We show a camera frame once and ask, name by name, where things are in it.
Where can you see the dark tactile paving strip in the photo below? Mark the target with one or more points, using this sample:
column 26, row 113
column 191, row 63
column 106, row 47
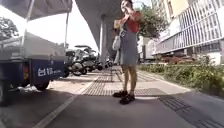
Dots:
column 100, row 87

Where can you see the building with white railings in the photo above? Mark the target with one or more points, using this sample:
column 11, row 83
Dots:
column 196, row 26

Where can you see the white painted line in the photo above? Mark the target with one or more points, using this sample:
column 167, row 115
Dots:
column 53, row 114

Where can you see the blue cargo vehicle with canopy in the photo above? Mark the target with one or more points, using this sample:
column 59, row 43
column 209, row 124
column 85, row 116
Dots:
column 43, row 71

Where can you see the green planted hedge strip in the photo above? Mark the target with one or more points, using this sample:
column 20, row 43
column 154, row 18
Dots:
column 196, row 76

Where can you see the grey concrete viaduct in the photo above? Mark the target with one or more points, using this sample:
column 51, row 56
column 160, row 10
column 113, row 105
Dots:
column 96, row 10

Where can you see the grey paved path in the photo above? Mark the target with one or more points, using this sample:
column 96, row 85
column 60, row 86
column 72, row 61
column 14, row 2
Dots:
column 110, row 113

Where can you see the green tree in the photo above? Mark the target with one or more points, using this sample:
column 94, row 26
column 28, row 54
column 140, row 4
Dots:
column 151, row 23
column 6, row 28

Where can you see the person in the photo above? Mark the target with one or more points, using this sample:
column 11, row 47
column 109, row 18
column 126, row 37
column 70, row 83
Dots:
column 129, row 46

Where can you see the row of parked scooters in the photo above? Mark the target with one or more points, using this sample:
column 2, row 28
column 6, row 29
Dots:
column 78, row 63

